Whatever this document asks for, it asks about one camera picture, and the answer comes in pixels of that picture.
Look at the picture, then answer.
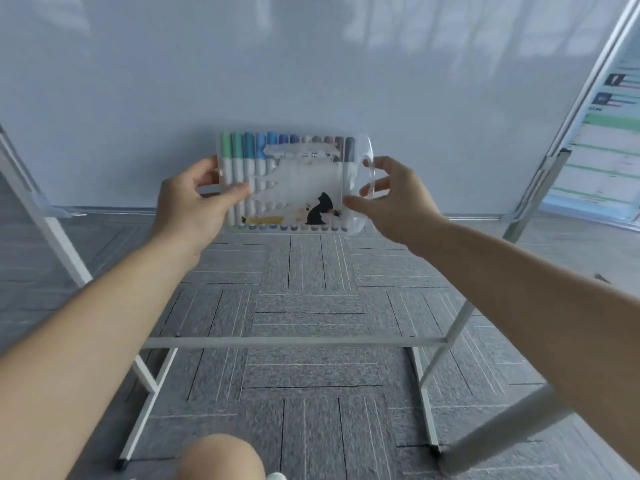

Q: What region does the person's left hand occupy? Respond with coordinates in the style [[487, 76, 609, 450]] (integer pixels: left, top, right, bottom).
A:
[[149, 155, 252, 258]]

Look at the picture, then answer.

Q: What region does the person's right hand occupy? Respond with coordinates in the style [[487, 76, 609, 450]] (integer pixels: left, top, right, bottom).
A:
[[342, 155, 447, 257]]

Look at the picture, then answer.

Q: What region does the clear plastic marker case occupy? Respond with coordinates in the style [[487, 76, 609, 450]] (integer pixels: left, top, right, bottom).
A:
[[215, 129, 377, 237]]

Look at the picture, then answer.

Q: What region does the person's right forearm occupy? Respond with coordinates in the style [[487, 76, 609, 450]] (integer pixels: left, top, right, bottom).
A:
[[411, 218, 640, 448]]

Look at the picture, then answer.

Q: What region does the person's left forearm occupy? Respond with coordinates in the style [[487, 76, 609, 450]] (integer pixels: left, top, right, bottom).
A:
[[0, 234, 203, 480]]

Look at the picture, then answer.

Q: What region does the person's bare leg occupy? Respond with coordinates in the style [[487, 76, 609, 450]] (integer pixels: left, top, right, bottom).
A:
[[176, 433, 267, 480]]

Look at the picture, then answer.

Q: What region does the blue printed poster board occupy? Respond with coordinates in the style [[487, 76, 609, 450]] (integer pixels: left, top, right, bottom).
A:
[[541, 4, 640, 227]]

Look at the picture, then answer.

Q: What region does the grey round table leg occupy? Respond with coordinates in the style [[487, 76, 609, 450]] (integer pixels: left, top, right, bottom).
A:
[[439, 383, 576, 477]]

